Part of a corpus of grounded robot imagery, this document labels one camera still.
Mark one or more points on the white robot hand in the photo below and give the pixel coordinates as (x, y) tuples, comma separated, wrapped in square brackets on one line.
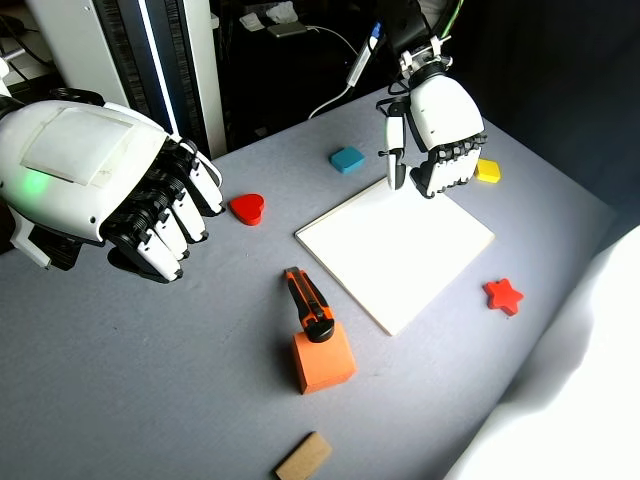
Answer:
[(75, 165), (445, 115)]

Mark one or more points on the orange black utility knife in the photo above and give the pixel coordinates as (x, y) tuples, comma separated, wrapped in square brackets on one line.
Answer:
[(307, 300)]

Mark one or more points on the yellow block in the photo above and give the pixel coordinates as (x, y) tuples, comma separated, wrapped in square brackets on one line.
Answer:
[(488, 171)]

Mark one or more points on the blue block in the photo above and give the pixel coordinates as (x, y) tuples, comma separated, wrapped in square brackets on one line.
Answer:
[(347, 159)]

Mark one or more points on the white cabinet with black stripe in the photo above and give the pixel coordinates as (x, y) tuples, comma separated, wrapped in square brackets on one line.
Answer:
[(75, 40)]

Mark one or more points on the white square board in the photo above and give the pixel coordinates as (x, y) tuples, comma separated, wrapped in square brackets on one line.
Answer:
[(390, 250)]

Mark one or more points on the red heart block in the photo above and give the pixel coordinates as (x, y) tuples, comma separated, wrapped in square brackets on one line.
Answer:
[(247, 209)]

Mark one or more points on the silver flat device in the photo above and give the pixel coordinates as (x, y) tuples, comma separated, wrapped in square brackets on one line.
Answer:
[(286, 29)]

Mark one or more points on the red star block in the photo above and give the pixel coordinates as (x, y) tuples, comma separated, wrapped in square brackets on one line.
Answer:
[(502, 296)]

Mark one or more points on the crumpled white paper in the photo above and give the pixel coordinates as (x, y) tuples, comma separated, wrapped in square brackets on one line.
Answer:
[(281, 11)]

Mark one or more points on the grey table cloth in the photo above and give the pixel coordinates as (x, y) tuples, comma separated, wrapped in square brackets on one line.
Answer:
[(150, 375)]

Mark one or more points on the orange block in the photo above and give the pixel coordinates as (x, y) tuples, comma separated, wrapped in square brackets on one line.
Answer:
[(325, 365)]

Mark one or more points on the bright white blurred surface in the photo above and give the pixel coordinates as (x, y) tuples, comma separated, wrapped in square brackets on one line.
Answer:
[(575, 375)]

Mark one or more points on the brown wooden block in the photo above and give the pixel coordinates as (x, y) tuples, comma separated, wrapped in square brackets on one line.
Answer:
[(302, 457)]

